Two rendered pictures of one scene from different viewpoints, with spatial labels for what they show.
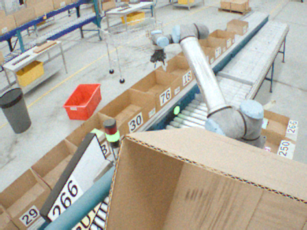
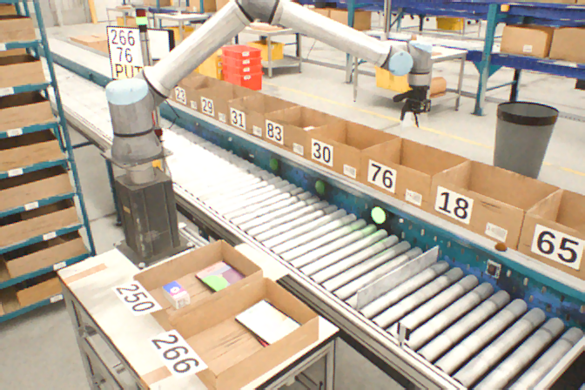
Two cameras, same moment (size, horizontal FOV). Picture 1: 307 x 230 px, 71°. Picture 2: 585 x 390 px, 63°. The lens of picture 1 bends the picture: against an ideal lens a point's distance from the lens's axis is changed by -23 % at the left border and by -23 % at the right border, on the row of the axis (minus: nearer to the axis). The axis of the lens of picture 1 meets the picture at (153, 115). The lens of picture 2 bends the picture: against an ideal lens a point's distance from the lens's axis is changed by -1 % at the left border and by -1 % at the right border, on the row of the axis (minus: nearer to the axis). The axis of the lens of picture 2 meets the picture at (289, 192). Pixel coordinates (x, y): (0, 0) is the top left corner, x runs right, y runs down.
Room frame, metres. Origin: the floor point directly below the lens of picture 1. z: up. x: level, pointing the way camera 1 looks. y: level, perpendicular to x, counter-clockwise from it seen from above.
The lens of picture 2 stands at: (1.96, -2.14, 1.85)
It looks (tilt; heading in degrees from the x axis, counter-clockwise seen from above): 26 degrees down; 101
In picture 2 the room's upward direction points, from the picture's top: 1 degrees counter-clockwise
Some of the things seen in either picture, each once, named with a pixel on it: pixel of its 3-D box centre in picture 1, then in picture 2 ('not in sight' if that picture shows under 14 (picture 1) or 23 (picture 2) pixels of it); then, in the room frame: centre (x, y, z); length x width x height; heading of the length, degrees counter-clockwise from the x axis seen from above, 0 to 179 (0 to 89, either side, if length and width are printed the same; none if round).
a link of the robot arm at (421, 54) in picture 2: (157, 37); (419, 57); (2.12, -0.12, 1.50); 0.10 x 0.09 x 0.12; 12
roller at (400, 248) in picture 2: (207, 115); (367, 266); (1.97, -0.50, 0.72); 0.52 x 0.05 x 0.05; 49
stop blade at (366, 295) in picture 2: (215, 103); (400, 277); (2.09, -0.61, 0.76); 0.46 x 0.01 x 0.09; 49
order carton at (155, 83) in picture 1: (155, 89); (413, 171); (2.15, -0.05, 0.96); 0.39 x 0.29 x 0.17; 139
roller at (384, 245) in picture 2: (205, 119); (356, 259); (1.92, -0.46, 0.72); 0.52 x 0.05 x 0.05; 49
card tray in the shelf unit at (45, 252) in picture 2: not in sight; (41, 245); (0.09, -0.09, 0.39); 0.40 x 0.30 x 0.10; 49
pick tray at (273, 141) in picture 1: (258, 146); (199, 283); (1.37, -0.81, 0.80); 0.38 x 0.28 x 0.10; 50
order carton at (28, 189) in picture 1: (25, 199); (230, 104); (0.96, 0.98, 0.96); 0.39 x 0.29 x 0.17; 139
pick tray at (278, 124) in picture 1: (269, 124); (245, 331); (1.60, -1.03, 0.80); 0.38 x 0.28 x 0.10; 50
